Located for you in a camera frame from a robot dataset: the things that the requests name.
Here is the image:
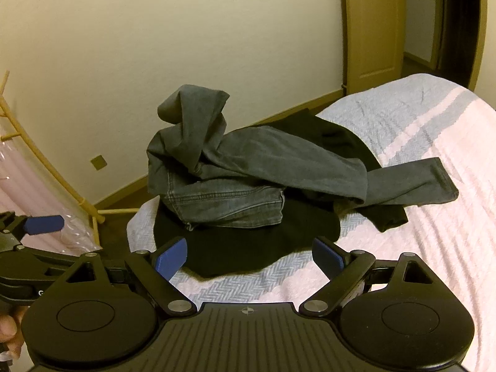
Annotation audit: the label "grey jeans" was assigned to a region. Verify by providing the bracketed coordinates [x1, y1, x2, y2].
[146, 84, 460, 231]

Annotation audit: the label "wooden door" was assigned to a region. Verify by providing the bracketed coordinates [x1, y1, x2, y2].
[339, 0, 405, 95]

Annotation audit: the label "pink and grey striped blanket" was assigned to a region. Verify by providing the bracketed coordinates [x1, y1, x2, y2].
[127, 73, 496, 372]

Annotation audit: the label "black garment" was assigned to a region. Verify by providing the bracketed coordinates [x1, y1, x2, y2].
[153, 108, 409, 279]

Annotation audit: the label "plastic-wrapped pink bedding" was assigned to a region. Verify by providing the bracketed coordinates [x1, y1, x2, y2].
[0, 120, 102, 256]

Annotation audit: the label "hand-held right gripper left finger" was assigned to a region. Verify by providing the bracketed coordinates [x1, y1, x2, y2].
[62, 237, 196, 314]

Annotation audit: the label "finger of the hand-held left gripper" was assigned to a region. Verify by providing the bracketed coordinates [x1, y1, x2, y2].
[0, 211, 64, 246]

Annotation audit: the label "bamboo rack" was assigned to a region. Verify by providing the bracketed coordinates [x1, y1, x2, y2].
[0, 70, 136, 246]

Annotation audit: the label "person's left hand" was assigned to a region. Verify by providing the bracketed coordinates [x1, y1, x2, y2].
[0, 305, 26, 361]

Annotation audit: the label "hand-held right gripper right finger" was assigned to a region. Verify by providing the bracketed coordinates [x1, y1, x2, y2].
[300, 236, 436, 314]

